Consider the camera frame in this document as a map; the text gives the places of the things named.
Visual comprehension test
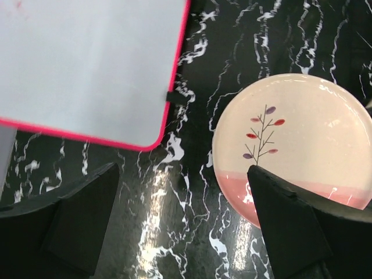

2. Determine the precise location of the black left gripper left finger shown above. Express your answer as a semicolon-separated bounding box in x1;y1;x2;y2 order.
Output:
1;163;120;278

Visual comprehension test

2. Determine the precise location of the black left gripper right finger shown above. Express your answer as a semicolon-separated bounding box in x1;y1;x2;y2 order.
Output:
247;166;371;278

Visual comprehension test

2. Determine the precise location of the pink cream tree plate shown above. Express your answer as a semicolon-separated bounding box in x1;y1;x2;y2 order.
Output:
212;73;371;226

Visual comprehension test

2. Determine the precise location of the pink framed whiteboard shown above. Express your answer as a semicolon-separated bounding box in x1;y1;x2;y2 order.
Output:
1;1;191;151

